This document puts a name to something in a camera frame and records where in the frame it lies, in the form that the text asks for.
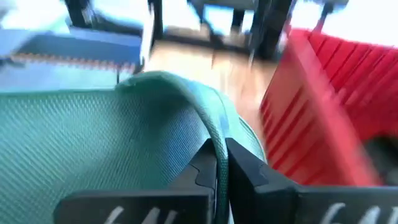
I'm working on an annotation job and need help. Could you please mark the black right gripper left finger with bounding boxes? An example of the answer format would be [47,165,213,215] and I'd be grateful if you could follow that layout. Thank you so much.
[53,138,218,224]

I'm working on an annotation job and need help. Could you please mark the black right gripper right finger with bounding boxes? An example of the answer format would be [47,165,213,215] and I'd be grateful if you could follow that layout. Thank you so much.
[225,138,398,224]

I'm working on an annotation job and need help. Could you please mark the green rubber slide sandal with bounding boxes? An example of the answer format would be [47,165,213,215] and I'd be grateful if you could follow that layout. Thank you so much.
[0,70,267,224]

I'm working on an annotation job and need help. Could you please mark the red plastic bin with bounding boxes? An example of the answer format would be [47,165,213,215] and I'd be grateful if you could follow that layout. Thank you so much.
[259,27,398,187]

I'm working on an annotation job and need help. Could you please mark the black frame post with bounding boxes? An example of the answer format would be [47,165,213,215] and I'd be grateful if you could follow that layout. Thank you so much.
[148,0,165,42]
[248,0,294,60]

